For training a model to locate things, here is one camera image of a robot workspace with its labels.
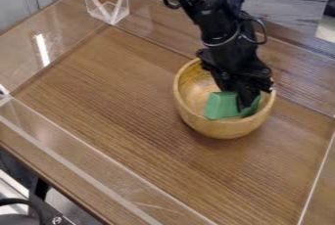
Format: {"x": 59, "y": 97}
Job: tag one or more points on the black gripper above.
{"x": 237, "y": 69}

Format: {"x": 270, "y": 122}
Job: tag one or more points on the green rectangular block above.
{"x": 222, "y": 105}

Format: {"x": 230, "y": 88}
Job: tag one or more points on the brown wooden bowl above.
{"x": 217, "y": 121}

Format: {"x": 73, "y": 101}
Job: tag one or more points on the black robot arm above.
{"x": 224, "y": 23}

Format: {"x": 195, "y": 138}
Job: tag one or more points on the clear acrylic enclosure walls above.
{"x": 90, "y": 71}

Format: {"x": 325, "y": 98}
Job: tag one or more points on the black table leg bracket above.
{"x": 51, "y": 216}

